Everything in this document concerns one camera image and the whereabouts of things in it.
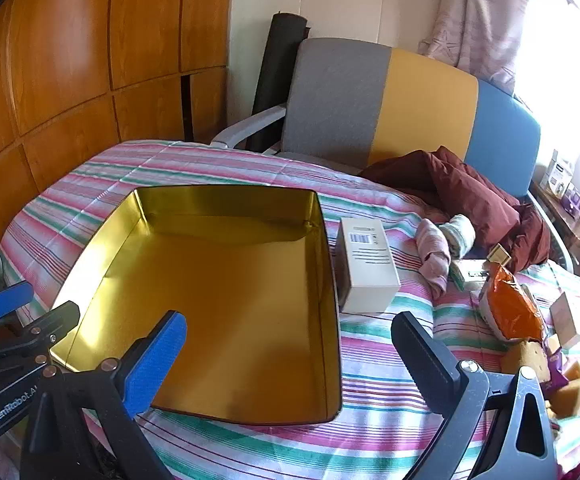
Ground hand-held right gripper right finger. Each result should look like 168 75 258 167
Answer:
391 311 560 480

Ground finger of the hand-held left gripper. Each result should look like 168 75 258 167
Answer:
0 301 82 401
0 281 35 333

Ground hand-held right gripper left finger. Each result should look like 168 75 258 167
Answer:
20 310 188 480

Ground green white small box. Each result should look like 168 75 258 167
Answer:
450 259 490 291

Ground white barcode box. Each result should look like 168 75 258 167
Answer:
335 218 401 314

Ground beige cream packet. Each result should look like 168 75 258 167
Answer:
500 340 553 383

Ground gold tin box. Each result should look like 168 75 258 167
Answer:
50 186 343 426

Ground orange snack bag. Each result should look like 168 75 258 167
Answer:
478 264 545 343

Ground purple snack packet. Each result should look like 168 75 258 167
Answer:
547 350 570 388

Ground cream printed box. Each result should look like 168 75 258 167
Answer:
550 291 580 350

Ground yellow sponge cake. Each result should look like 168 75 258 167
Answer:
550 375 580 416

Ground striped blanket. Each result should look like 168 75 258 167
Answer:
0 140 580 480

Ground pink sock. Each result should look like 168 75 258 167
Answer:
416 219 451 297

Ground small brown box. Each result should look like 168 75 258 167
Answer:
487 243 513 266

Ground white green sock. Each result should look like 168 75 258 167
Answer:
440 214 476 260

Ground maroon cloth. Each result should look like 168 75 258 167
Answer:
359 146 551 273

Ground wooden side table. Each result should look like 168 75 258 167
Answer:
530 180 580 271

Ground purple carton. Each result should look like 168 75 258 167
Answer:
562 182 580 218

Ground white carton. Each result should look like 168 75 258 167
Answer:
542 152 575 196

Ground wooden wardrobe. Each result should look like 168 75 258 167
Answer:
0 0 234 256

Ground grey yellow blue armchair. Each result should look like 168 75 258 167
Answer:
210 37 542 201

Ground black rolled mat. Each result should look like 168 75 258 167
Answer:
251 11 309 152

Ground bright window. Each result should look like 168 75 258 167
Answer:
514 0 580 191

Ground pale patterned curtain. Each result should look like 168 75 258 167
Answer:
417 0 535 96

